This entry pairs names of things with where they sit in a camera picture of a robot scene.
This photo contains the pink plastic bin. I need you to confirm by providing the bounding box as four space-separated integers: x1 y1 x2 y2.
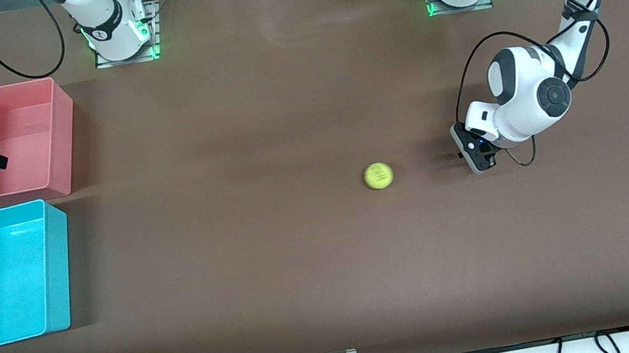
0 73 90 208

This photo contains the yellow-green tennis ball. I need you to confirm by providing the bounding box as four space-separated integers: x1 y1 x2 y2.
362 160 396 192

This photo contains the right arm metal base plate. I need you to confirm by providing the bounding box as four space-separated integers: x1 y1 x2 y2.
86 0 168 70

